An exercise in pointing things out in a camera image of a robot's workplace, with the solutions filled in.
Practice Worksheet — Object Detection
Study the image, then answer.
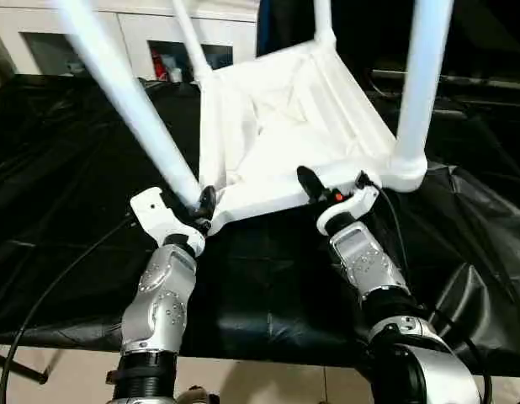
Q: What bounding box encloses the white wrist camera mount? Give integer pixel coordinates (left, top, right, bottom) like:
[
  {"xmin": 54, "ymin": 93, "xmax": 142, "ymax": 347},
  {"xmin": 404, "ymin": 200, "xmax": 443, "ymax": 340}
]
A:
[
  {"xmin": 316, "ymin": 184, "xmax": 381, "ymax": 237},
  {"xmin": 129, "ymin": 187, "xmax": 207, "ymax": 258}
]

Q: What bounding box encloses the white plastic table top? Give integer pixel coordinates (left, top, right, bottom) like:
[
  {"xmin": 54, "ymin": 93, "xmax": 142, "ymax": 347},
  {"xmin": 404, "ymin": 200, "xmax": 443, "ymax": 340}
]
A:
[{"xmin": 196, "ymin": 40, "xmax": 429, "ymax": 236}]

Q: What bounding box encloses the white cabinet with glass doors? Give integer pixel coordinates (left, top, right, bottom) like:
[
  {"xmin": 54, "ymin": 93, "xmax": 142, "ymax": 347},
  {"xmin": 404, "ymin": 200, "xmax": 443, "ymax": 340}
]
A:
[{"xmin": 0, "ymin": 0, "xmax": 261, "ymax": 84}]

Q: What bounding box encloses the red bottle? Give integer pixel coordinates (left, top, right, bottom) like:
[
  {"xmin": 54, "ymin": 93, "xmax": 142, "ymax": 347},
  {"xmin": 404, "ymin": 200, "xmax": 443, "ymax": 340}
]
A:
[{"xmin": 151, "ymin": 50, "xmax": 167, "ymax": 81}]

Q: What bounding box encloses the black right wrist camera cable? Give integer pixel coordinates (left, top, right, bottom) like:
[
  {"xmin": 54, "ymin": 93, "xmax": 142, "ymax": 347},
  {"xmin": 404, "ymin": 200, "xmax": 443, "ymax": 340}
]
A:
[{"xmin": 355, "ymin": 170, "xmax": 495, "ymax": 404}]

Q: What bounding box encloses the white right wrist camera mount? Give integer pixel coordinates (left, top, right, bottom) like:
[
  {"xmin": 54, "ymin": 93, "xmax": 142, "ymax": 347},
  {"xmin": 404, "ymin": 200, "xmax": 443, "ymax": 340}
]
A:
[{"xmin": 316, "ymin": 184, "xmax": 381, "ymax": 237}]

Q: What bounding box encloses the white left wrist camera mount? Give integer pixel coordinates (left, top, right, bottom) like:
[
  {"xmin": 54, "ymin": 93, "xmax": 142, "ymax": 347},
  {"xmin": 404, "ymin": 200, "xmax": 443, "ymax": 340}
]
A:
[{"xmin": 129, "ymin": 187, "xmax": 207, "ymax": 258}]

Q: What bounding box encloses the grey robot body part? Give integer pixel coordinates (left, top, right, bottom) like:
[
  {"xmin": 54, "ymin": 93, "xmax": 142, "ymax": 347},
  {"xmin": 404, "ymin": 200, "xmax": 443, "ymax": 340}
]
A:
[{"xmin": 175, "ymin": 385, "xmax": 222, "ymax": 404}]

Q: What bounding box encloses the long dark metal rod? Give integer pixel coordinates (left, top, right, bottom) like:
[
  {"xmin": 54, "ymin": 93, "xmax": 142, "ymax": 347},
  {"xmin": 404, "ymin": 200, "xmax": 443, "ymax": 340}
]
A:
[{"xmin": 371, "ymin": 69, "xmax": 520, "ymax": 93}]

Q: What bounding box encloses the black stand leg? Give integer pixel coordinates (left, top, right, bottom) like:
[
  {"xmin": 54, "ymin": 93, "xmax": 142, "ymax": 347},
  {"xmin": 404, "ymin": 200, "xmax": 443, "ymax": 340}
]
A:
[{"xmin": 0, "ymin": 348, "xmax": 50, "ymax": 385}]

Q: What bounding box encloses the black plastic mat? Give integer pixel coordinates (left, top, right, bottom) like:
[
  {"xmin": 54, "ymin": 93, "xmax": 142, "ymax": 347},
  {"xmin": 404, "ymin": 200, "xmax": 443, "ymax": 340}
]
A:
[{"xmin": 0, "ymin": 69, "xmax": 520, "ymax": 379}]

